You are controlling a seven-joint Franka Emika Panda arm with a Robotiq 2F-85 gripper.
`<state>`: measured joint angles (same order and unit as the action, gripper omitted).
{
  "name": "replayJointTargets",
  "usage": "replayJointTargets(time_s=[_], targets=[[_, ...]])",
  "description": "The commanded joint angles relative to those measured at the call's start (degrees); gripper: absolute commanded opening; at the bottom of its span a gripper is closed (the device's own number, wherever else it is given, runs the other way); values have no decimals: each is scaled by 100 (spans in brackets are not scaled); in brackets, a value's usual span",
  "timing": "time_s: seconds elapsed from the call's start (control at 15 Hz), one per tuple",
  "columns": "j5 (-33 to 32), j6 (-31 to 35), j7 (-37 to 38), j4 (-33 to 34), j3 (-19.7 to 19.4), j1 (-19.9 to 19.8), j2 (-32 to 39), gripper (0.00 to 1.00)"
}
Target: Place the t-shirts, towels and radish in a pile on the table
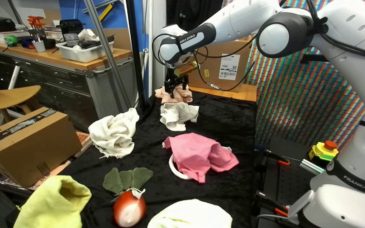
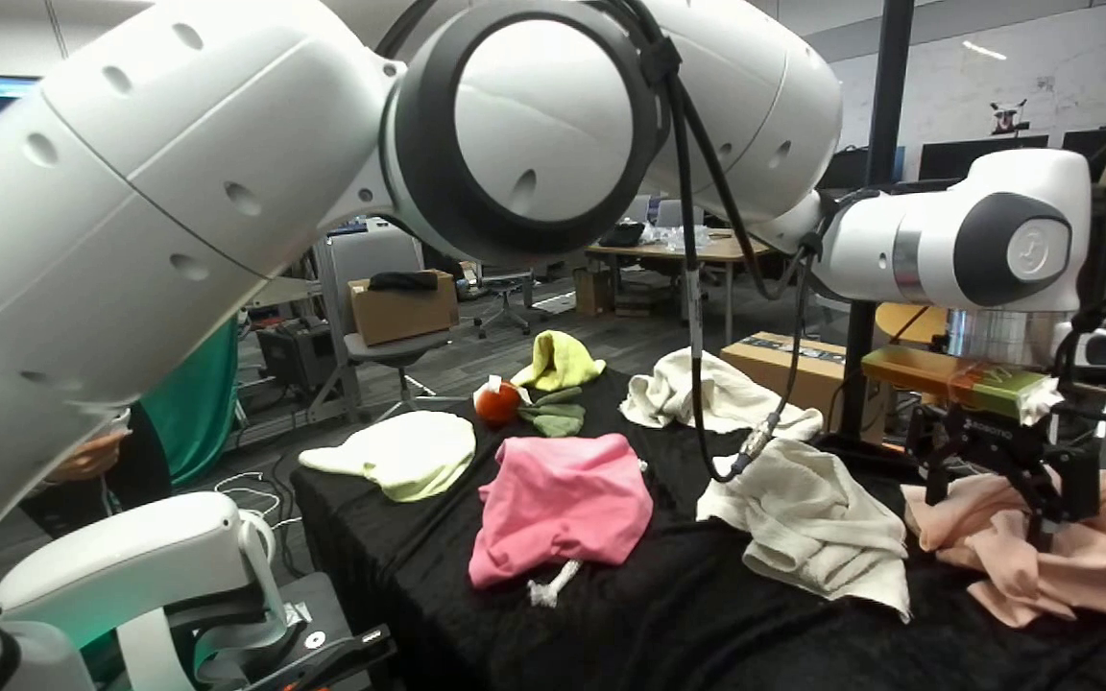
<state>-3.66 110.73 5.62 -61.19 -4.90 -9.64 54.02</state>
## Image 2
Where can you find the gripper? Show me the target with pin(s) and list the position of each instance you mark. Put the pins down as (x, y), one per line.
(987, 437)

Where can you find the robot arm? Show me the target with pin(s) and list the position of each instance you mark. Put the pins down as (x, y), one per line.
(179, 192)

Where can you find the red toy radish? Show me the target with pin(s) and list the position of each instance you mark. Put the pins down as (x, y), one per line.
(497, 403)

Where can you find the round wooden table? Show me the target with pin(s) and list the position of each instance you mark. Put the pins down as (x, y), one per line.
(908, 321)

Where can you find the white towel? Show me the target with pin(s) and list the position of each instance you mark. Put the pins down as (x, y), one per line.
(697, 393)
(822, 528)

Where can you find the cardboard box with black tape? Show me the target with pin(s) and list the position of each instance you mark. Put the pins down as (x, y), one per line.
(803, 369)

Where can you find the row of monitors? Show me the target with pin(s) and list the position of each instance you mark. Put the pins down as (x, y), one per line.
(966, 158)

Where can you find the black table cloth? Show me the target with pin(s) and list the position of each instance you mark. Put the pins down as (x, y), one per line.
(668, 633)

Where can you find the black pole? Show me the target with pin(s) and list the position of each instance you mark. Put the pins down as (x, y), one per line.
(884, 115)

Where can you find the whiteboard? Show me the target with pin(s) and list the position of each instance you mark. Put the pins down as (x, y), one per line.
(1043, 67)

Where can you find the pink t-shirt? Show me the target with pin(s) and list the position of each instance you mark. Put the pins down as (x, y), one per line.
(563, 499)

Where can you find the small cardboard box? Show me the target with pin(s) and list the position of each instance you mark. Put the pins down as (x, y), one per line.
(593, 293)

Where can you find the yellow towel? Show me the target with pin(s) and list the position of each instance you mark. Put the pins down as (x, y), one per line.
(563, 363)

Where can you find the black office chair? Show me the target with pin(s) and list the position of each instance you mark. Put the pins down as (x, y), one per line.
(507, 293)

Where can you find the pale yellow t-shirt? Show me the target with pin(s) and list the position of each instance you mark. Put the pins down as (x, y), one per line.
(409, 451)

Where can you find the black pouch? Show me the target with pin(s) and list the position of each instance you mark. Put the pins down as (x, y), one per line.
(403, 280)

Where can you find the grey office chair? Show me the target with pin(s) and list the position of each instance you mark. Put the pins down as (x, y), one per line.
(371, 259)

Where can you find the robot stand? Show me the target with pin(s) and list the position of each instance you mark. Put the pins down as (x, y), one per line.
(332, 633)

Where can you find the black equipment case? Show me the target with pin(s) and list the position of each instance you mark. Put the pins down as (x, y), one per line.
(296, 355)

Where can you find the person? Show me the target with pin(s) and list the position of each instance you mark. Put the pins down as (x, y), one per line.
(193, 403)

